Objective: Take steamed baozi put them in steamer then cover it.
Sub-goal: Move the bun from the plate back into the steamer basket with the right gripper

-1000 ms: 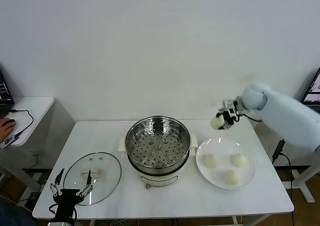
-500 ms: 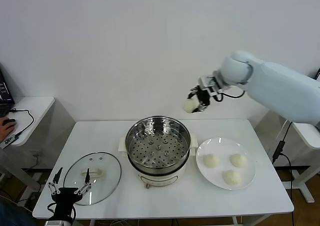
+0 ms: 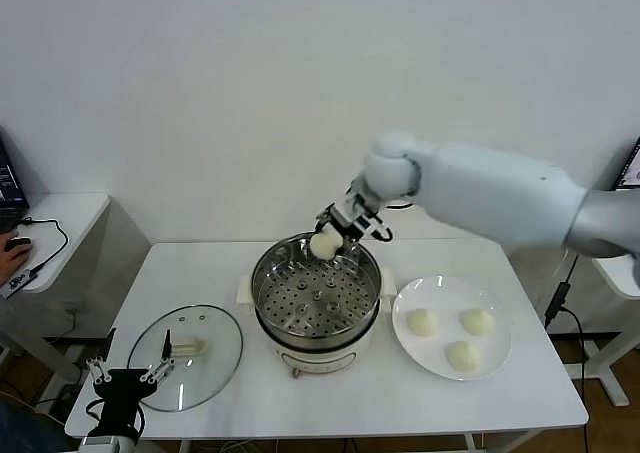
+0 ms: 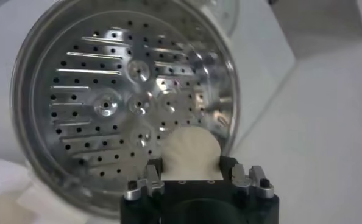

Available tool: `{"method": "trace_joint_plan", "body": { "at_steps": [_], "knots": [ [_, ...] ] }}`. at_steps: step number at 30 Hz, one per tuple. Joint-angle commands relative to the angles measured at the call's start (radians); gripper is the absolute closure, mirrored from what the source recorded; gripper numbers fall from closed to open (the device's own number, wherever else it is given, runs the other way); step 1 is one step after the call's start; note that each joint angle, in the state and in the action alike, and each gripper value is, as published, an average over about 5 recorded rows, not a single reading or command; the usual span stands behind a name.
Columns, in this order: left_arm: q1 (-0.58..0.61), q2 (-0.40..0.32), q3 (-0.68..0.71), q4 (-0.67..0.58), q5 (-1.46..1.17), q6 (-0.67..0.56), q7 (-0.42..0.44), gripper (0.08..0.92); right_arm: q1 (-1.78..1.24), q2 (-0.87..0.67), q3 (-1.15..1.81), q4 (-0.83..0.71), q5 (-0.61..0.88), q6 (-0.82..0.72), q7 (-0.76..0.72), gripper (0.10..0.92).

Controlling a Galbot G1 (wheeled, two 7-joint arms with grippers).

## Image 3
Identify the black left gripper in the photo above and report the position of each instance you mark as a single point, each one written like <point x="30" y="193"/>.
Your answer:
<point x="120" y="388"/>

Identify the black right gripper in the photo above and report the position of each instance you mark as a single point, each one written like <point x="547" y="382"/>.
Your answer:
<point x="340" y="219"/>

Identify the white steamed baozi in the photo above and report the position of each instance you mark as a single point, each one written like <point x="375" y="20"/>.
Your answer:
<point x="423" y="322"/>
<point x="326" y="244"/>
<point x="477" y="321"/>
<point x="462" y="356"/>

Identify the round glass pot lid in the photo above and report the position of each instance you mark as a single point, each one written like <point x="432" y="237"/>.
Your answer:
<point x="192" y="347"/>

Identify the black computer mouse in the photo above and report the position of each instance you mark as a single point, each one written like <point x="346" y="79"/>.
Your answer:
<point x="21" y="243"/>

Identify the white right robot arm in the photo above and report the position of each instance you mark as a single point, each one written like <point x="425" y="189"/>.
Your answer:
<point x="500" y="188"/>

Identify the bare person hand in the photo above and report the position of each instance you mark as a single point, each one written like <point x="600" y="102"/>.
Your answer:
<point x="12" y="260"/>

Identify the metal bowl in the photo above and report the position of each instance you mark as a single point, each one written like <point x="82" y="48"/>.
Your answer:
<point x="315" y="313"/>

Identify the dark blue trouser leg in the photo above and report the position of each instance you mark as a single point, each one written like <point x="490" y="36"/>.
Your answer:
<point x="20" y="430"/>

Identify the white round plate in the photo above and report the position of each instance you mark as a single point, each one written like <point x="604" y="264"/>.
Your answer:
<point x="450" y="323"/>

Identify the white side table with mouse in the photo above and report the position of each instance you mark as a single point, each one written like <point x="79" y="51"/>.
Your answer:
<point x="75" y="213"/>

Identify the laptop with red desktop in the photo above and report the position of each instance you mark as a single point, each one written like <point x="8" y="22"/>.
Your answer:
<point x="10" y="183"/>

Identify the white side table with label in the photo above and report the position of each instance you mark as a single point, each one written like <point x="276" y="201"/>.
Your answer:
<point x="620" y="278"/>

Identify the grey laptop with open windows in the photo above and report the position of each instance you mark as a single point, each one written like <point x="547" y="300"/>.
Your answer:
<point x="630" y="168"/>

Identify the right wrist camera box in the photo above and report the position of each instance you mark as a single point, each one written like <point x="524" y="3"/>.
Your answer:
<point x="367" y="227"/>

